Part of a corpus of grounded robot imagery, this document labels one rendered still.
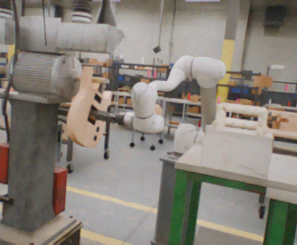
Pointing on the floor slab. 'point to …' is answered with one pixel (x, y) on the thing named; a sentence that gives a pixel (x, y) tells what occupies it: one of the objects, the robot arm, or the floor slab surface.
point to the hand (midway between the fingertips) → (93, 114)
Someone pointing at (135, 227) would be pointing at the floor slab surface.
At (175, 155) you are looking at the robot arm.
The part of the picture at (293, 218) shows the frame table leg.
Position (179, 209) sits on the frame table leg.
